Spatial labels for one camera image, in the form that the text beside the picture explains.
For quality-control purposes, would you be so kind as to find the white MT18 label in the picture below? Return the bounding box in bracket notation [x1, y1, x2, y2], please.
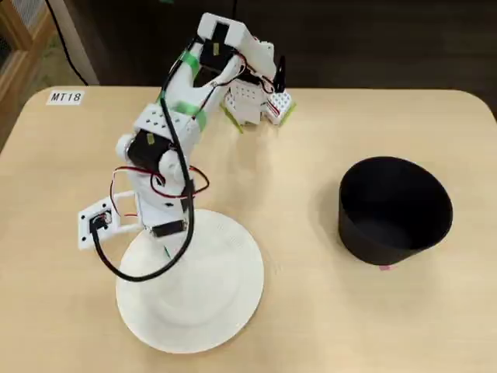
[47, 89, 85, 105]

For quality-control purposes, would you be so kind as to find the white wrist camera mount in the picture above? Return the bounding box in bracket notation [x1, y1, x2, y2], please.
[77, 189, 137, 250]

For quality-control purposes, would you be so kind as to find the red white servo wire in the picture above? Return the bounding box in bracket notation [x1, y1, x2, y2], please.
[109, 166, 210, 218]

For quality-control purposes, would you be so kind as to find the black bin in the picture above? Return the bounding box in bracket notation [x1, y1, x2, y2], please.
[337, 155, 454, 267]

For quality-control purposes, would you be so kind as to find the white paper plate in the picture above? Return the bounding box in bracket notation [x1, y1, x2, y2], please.
[115, 208, 266, 343]

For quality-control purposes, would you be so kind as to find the thin black cable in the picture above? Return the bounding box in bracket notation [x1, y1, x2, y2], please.
[43, 0, 89, 85]

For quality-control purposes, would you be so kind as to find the white panel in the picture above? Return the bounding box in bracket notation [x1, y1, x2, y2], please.
[48, 0, 100, 86]

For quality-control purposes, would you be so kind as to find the wooden shelf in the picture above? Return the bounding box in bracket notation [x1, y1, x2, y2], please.
[0, 0, 52, 103]

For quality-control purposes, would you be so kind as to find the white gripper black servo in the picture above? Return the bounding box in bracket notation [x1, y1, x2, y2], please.
[129, 170, 196, 260]

